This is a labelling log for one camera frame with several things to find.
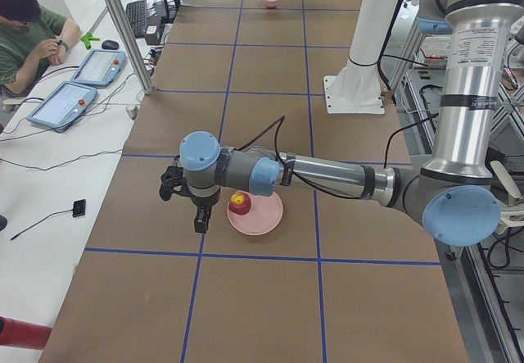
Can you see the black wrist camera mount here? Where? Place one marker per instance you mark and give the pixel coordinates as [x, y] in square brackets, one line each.
[173, 182]

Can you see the aluminium frame post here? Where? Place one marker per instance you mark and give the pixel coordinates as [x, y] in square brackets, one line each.
[124, 30]

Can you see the near blue teach pendant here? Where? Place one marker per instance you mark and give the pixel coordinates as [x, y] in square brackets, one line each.
[63, 106]

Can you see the small black box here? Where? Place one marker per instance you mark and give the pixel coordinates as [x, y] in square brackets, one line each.
[79, 208]

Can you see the person in green shirt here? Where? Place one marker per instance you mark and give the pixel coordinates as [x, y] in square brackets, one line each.
[33, 38]

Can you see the green clamp tool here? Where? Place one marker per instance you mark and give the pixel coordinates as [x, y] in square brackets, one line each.
[87, 40]

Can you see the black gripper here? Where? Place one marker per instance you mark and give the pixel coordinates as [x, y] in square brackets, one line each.
[203, 202]

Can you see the black keyboard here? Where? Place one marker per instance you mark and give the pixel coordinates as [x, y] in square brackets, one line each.
[136, 13]

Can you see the blue teach pendant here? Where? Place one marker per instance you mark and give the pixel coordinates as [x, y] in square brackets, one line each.
[63, 106]
[100, 68]

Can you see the pink plate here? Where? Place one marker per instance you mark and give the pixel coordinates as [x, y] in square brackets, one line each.
[264, 216]

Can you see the black computer mouse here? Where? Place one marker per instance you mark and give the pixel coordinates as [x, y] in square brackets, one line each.
[110, 45]

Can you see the far blue teach pendant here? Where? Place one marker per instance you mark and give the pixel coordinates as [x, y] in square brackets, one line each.
[100, 68]

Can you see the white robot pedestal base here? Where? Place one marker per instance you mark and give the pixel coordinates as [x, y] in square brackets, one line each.
[356, 89]

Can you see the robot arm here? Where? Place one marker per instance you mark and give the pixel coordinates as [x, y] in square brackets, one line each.
[447, 192]

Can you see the red fire extinguisher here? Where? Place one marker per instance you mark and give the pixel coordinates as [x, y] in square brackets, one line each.
[21, 334]

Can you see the red apple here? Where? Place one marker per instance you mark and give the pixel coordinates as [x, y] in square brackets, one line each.
[239, 203]

